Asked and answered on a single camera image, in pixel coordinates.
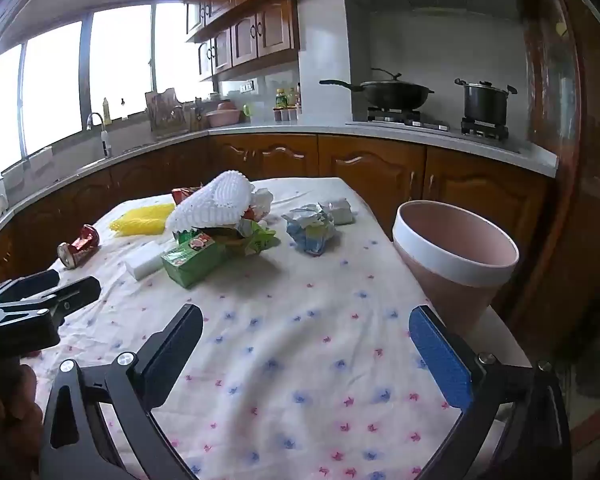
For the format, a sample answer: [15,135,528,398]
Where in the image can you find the white foam fruit net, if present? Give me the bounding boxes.
[165,170,255,233]

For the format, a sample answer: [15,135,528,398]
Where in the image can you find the grey kitchen countertop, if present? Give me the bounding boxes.
[0,120,560,256]

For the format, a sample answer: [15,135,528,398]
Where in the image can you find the brown wooden wall cabinets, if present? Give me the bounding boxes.
[180,0,331,83]

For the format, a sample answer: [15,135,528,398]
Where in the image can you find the black wok with lid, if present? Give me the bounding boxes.
[319,67,436,110]

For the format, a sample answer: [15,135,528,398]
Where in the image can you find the brown wooden base cabinets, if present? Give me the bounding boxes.
[0,132,551,286]

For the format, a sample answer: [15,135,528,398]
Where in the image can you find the blue white packet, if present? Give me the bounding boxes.
[281,202,337,256]

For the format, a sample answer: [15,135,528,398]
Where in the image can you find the yellow foam net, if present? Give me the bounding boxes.
[110,202,177,237]

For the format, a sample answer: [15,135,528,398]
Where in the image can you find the white tissue packet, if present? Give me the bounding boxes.
[325,197,353,226]

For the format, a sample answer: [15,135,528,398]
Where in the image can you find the green snack wrapper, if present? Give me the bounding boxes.
[235,217,277,256]

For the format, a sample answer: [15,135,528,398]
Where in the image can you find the pink basin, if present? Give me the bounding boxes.
[205,108,242,128]

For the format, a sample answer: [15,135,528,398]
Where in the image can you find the glass door cabinet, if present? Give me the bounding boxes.
[522,0,600,341]

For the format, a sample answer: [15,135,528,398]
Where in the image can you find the gas stove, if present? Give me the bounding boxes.
[345,105,523,153]

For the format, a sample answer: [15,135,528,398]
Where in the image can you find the crushed red can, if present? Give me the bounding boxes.
[56,224,102,270]

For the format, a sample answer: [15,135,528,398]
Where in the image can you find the crumpled white plastic bag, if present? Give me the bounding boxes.
[245,187,276,223]

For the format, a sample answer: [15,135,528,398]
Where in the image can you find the white foam block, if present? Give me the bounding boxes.
[124,240,173,281]

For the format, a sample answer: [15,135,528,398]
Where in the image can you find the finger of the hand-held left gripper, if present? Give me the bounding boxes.
[0,276,102,333]
[0,270,61,306]

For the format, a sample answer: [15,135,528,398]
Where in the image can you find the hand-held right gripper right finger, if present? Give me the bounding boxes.
[408,305,573,480]

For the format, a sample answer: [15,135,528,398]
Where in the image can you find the kitchen window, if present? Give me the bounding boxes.
[0,2,216,176]

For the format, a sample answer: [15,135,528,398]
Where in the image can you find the green milk carton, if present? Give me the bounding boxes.
[160,230,233,289]

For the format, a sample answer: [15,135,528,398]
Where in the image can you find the dark steel pot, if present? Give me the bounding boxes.
[454,77,518,126]

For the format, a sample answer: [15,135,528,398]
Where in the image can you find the chrome faucet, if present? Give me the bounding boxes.
[86,112,112,158]

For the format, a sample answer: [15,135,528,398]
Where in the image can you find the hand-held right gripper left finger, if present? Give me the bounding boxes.
[40,303,204,480]

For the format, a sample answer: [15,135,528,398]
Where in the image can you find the white floral tablecloth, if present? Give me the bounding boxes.
[22,176,531,480]

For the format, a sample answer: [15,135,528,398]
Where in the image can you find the person's left hand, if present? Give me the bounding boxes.
[0,360,43,480]

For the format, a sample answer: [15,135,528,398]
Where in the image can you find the pink bin with white rim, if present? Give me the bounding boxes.
[392,200,520,341]

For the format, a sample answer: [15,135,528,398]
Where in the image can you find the red snack wrapper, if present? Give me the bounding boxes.
[171,186,203,206]

